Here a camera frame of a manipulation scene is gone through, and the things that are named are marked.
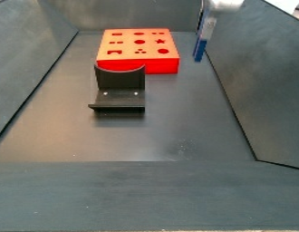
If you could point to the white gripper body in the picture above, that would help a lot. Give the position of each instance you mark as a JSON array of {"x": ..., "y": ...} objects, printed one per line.
[{"x": 222, "y": 5}]

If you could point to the blue square-circle peg object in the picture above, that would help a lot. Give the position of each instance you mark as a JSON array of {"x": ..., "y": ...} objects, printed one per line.
[{"x": 204, "y": 33}]

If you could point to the red shape-sorting board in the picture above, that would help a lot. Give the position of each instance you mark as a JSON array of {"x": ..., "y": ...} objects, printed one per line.
[{"x": 128, "y": 48}]

